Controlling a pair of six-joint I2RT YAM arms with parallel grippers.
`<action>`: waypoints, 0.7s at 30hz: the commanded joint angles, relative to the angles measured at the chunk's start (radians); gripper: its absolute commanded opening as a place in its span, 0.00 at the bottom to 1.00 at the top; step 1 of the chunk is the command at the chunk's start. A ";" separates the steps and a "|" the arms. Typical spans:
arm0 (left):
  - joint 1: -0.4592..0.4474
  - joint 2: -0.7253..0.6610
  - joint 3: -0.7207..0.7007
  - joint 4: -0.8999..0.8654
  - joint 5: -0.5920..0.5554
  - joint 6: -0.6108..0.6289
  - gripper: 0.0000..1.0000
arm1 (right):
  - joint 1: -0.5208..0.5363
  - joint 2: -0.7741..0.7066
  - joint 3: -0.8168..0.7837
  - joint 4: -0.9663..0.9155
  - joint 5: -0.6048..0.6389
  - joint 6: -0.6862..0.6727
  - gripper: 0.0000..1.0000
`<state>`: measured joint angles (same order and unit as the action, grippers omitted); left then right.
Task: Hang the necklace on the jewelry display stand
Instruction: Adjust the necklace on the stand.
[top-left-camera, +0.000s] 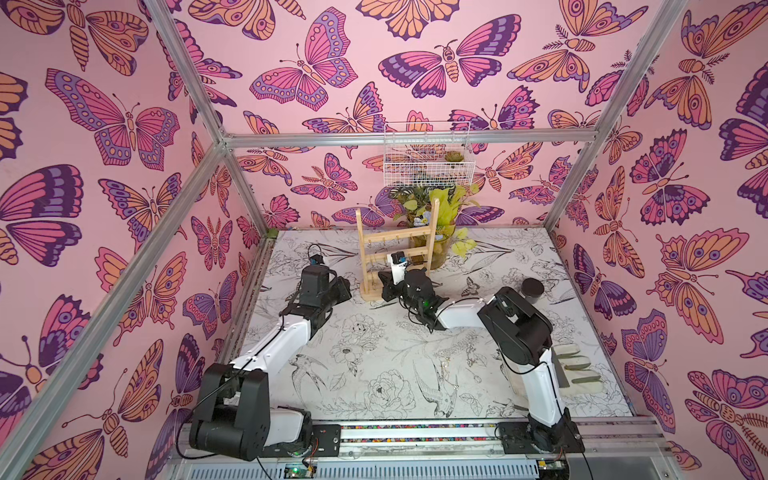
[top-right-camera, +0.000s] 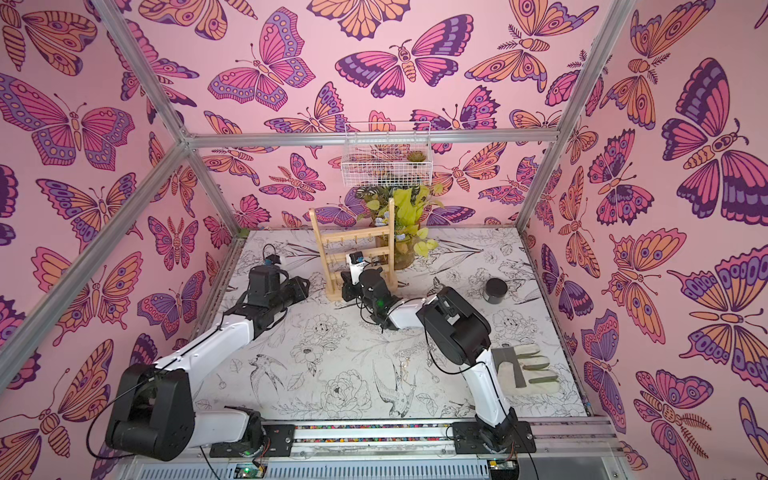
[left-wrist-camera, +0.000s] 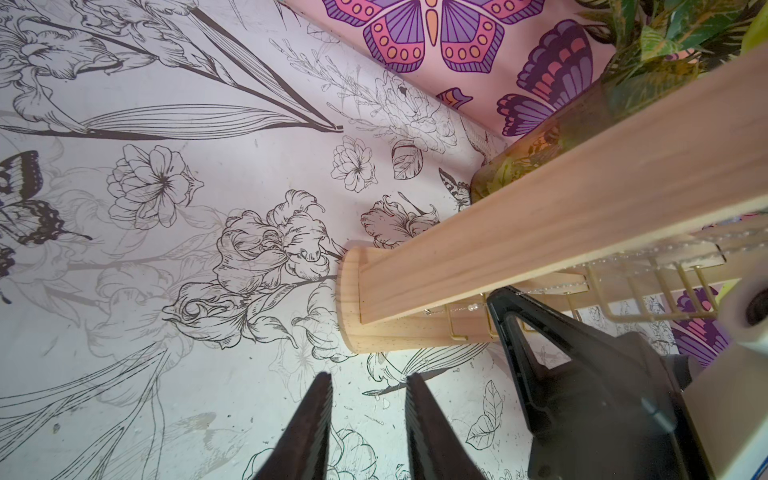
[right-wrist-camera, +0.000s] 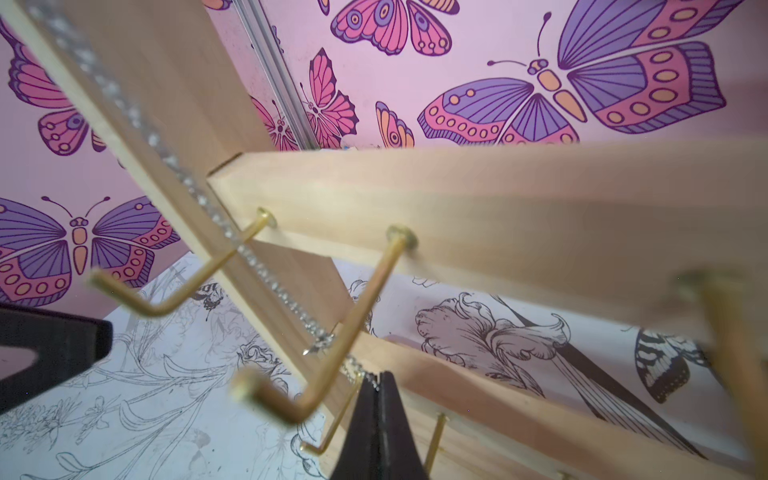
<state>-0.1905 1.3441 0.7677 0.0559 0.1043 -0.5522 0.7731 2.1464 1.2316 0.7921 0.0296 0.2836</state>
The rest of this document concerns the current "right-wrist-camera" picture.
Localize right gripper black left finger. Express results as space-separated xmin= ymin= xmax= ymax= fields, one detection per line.
xmin=1 ymin=304 xmax=113 ymax=413

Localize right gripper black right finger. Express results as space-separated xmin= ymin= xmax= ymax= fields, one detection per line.
xmin=330 ymin=371 xmax=428 ymax=480

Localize thin chain necklace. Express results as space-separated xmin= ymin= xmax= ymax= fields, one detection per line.
xmin=23 ymin=0 xmax=382 ymax=391

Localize wooden jewelry display stand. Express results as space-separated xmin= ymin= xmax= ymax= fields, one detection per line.
xmin=1 ymin=1 xmax=767 ymax=479

